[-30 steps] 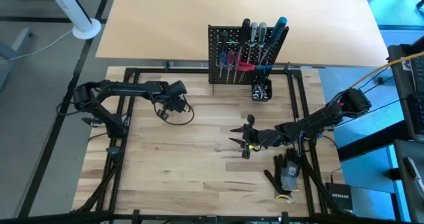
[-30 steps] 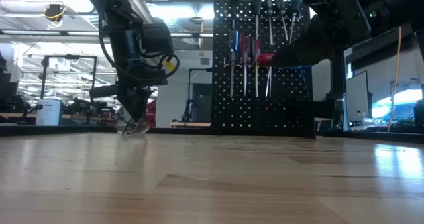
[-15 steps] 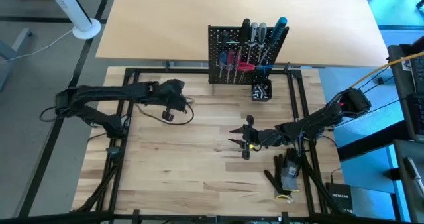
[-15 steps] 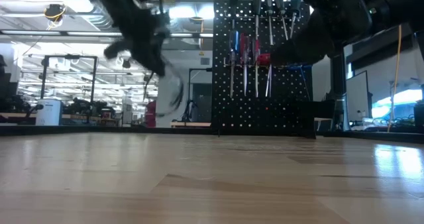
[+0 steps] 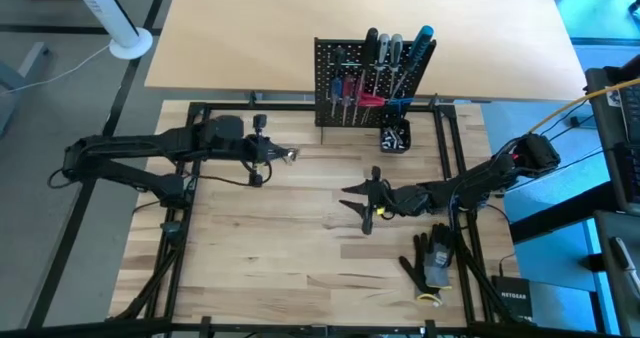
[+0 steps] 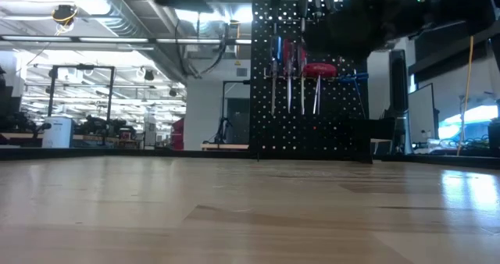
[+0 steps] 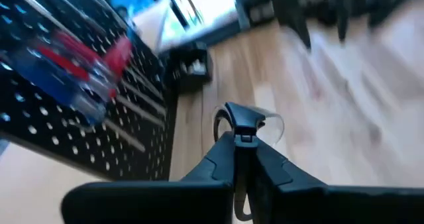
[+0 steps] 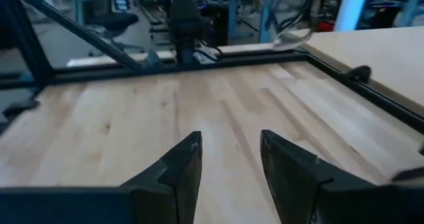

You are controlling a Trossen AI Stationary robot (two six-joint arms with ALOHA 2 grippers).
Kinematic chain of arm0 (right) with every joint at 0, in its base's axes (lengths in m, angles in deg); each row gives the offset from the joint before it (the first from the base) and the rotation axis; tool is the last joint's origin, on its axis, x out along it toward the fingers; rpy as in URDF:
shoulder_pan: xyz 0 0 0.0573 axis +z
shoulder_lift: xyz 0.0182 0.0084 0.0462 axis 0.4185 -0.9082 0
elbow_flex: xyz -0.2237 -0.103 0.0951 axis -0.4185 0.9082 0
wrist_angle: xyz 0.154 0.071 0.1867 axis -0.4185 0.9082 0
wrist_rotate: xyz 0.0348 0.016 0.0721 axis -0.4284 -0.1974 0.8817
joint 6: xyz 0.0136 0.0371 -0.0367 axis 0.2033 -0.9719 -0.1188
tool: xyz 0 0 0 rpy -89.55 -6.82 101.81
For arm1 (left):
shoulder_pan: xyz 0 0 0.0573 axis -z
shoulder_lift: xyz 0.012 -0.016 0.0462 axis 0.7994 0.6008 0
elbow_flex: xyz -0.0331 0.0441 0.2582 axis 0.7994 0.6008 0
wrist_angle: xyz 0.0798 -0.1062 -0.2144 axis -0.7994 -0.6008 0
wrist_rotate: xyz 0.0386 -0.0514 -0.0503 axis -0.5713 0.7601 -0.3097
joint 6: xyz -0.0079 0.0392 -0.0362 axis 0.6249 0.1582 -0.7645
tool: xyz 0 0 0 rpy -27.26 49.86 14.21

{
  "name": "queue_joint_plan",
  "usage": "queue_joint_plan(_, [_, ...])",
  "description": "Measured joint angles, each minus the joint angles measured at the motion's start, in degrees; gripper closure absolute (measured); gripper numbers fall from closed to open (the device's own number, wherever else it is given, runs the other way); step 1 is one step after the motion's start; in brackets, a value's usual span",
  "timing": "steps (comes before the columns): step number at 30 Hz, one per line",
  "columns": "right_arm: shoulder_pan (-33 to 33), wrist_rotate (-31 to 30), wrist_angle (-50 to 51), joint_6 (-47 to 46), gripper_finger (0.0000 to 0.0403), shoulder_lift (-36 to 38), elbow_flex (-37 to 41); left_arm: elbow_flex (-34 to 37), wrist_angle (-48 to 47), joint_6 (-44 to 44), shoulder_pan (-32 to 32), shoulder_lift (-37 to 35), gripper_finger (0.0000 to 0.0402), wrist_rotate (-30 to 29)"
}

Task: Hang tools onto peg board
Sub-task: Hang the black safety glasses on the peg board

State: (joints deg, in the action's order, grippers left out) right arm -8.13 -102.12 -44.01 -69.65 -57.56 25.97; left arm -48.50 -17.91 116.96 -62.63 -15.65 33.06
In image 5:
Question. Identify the light wooden desk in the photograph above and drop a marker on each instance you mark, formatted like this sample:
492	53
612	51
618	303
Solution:
240	38

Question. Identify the grey black work glove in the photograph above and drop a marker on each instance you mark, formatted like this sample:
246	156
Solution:
415	278
437	260

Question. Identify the black plastic pegboard bin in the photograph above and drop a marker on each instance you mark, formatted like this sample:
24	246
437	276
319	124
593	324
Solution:
407	128

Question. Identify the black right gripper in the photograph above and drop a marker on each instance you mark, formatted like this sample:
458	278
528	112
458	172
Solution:
405	200

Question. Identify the black aluminium table frame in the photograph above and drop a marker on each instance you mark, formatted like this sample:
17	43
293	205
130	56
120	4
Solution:
235	107

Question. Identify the black Netgear network switch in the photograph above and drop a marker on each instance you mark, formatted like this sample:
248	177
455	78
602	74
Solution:
512	298

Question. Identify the chrome tool holder rail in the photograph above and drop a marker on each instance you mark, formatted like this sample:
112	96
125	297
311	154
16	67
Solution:
327	98
345	65

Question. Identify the small black ribbed screwdriver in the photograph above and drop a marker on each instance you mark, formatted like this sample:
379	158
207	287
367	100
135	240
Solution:
339	57

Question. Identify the black screwdriver with blue cap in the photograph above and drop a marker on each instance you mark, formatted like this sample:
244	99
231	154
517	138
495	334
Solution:
420	43

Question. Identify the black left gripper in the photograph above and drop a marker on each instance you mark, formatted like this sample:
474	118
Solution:
257	150

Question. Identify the black metal pegboard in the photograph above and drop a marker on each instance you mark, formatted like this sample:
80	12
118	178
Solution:
322	113

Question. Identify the grey white handheld tool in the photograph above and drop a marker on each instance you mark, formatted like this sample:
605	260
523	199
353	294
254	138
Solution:
622	255

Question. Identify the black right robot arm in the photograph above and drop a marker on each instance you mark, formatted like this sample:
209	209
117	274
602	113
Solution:
480	183

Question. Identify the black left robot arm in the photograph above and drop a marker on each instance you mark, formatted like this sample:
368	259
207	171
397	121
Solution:
130	145

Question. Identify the black equipment cart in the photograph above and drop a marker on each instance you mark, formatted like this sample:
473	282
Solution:
600	128

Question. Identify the black plastic bracket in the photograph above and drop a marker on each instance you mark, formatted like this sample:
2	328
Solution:
172	230

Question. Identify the grey furniture foot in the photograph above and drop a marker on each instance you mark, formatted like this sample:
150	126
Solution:
32	58

